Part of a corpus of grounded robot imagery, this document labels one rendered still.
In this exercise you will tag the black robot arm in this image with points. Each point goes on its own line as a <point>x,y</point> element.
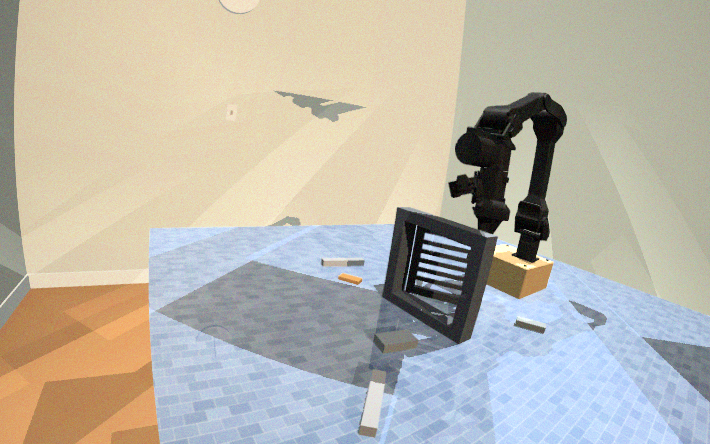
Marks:
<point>488,144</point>

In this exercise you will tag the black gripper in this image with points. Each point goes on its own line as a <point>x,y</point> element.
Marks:
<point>490,208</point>

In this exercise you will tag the dark grey rectangular frame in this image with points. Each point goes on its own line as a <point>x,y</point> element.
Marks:
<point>457,326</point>

